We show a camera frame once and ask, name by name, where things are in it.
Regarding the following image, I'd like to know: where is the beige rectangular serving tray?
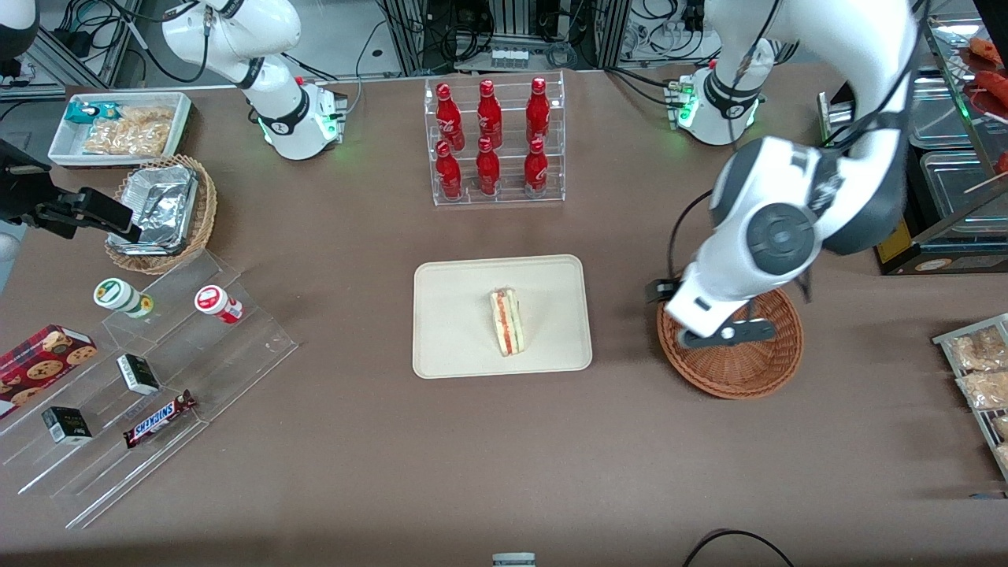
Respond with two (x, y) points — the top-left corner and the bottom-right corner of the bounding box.
(413, 254), (593, 380)

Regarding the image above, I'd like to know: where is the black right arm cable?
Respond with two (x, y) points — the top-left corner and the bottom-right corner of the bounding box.
(130, 0), (212, 84)

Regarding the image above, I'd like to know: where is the aluminium foil tray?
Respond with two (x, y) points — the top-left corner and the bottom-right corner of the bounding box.
(108, 164), (198, 255)

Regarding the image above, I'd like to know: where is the grey wire rack tray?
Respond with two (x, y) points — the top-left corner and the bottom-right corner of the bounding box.
(932, 313), (1008, 483)

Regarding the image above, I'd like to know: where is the red cola bottle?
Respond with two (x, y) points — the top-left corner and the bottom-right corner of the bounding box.
(477, 80), (503, 149)
(526, 77), (550, 146)
(476, 136), (501, 196)
(435, 83), (465, 152)
(524, 138), (549, 198)
(435, 140), (464, 200)

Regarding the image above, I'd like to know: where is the red tartan cookie box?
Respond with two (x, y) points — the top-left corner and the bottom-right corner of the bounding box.
(0, 324), (98, 419)

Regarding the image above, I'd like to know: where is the teal snack packet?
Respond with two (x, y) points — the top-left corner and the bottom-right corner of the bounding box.
(65, 101), (120, 127)

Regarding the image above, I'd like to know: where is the clear bag of crackers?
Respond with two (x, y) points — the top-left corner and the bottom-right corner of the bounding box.
(110, 106), (176, 132)
(82, 120), (171, 158)

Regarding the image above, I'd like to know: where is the black looped cable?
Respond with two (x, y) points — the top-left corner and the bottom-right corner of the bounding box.
(682, 529), (796, 567)

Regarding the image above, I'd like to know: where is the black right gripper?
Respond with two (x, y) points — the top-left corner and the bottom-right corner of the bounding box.
(0, 142), (143, 242)

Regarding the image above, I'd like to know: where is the small black carton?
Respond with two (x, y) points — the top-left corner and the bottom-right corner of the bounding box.
(117, 354), (161, 396)
(42, 406), (94, 447)

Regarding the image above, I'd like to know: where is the black food warmer case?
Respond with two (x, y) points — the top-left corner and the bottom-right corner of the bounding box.
(819, 16), (1008, 276)

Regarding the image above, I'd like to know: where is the white rectangular bin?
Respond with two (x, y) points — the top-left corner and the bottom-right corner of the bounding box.
(49, 92), (193, 169)

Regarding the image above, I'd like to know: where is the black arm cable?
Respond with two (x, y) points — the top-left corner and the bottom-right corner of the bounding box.
(130, 0), (212, 84)
(668, 0), (934, 306)

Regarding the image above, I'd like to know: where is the brown round wicker basket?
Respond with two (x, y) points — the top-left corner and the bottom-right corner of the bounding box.
(657, 282), (805, 400)

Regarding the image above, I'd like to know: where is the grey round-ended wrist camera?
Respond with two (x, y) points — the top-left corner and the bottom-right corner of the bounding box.
(677, 317), (778, 350)

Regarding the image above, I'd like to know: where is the clear acrylic bottle rack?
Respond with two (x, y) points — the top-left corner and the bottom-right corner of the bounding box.
(424, 71), (566, 207)

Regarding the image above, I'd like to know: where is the light tan wicker basket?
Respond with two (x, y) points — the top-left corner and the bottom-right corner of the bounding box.
(105, 154), (218, 275)

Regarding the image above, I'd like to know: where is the red lidded cup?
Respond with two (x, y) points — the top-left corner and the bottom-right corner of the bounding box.
(195, 285), (245, 324)

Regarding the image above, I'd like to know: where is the Snickers chocolate bar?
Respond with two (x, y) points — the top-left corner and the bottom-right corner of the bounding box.
(124, 390), (198, 449)

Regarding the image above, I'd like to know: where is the clear acrylic stepped shelf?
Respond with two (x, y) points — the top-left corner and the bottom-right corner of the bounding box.
(0, 250), (298, 530)

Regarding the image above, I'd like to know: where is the green lidded sunflower cup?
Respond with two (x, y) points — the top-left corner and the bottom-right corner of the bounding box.
(94, 278), (155, 320)

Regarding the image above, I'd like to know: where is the stainless steel pan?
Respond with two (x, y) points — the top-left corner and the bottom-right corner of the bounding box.
(920, 150), (1008, 231)
(910, 79), (985, 150)

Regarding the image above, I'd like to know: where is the triangular sandwich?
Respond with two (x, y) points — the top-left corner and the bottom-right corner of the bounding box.
(489, 287), (523, 358)

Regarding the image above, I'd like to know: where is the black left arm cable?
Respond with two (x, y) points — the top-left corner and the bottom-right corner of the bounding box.
(668, 0), (934, 306)

